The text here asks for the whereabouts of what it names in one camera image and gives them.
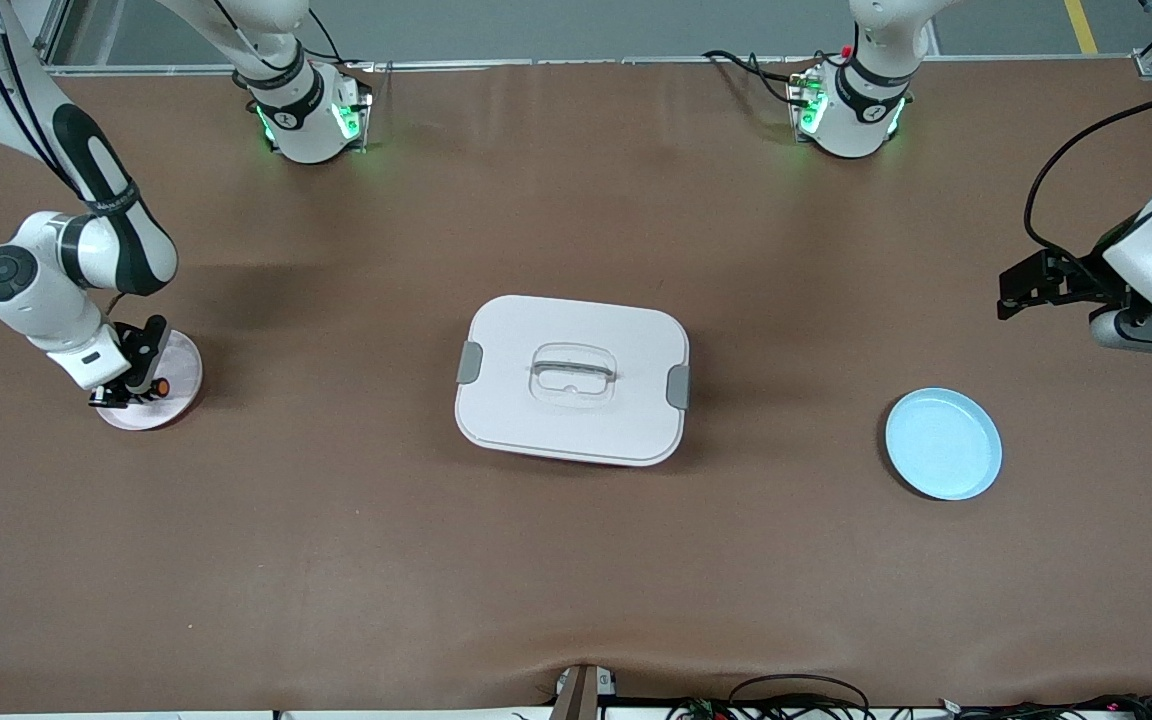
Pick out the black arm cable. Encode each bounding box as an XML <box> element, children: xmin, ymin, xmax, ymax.
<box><xmin>0</xmin><ymin>0</ymin><xmax>142</xmax><ymax>216</ymax></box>
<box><xmin>1024</xmin><ymin>82</ymin><xmax>1152</xmax><ymax>296</ymax></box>

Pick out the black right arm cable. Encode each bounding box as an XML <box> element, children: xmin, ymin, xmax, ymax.
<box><xmin>0</xmin><ymin>0</ymin><xmax>142</xmax><ymax>216</ymax></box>

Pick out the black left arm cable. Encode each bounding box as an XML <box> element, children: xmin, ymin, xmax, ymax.
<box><xmin>1024</xmin><ymin>82</ymin><xmax>1152</xmax><ymax>296</ymax></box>

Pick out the pink round plate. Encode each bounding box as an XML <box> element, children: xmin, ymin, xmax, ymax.
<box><xmin>96</xmin><ymin>330</ymin><xmax>205</xmax><ymax>432</ymax></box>

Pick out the brown bracket with white device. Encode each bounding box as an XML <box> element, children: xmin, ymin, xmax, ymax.
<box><xmin>551</xmin><ymin>663</ymin><xmax>619</xmax><ymax>720</ymax></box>

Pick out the black base power cable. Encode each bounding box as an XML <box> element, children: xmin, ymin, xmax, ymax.
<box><xmin>304</xmin><ymin>8</ymin><xmax>377</xmax><ymax>73</ymax></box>
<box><xmin>702</xmin><ymin>48</ymin><xmax>799</xmax><ymax>106</ymax></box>

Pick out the white lidded pink lunch box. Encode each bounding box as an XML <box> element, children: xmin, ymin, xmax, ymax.
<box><xmin>454</xmin><ymin>294</ymin><xmax>692</xmax><ymax>469</ymax></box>

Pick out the black cable bundle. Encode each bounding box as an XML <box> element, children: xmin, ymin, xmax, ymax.
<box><xmin>666</xmin><ymin>695</ymin><xmax>1152</xmax><ymax>720</ymax></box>

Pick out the black looped cable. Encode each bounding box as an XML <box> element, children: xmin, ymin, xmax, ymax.
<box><xmin>728</xmin><ymin>674</ymin><xmax>873</xmax><ymax>720</ymax></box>

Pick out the light blue round plate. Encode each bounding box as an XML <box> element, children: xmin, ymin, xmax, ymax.
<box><xmin>885</xmin><ymin>388</ymin><xmax>1003</xmax><ymax>501</ymax></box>

